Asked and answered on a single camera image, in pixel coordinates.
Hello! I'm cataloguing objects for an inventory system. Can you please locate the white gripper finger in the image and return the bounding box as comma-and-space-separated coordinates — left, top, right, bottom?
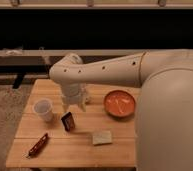
80, 103, 86, 112
62, 104, 70, 113

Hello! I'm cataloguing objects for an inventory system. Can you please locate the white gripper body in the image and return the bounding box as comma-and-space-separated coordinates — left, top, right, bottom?
61, 83, 90, 105

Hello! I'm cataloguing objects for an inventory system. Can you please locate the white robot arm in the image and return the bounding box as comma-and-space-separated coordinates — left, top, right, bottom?
49, 49, 193, 171

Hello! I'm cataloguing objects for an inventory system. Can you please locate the white plastic cup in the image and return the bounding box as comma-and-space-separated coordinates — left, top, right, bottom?
33, 99, 53, 122

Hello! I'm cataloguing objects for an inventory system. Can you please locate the orange bowl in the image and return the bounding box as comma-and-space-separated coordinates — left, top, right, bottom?
104, 90, 135, 118

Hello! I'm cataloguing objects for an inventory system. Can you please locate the wooden table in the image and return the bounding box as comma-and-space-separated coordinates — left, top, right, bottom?
6, 79, 136, 168

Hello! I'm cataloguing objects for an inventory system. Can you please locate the beige sponge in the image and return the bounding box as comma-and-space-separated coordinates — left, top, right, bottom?
92, 131, 112, 145

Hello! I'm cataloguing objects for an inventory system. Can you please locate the red brown pen tool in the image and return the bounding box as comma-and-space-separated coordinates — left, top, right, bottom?
27, 133, 49, 158

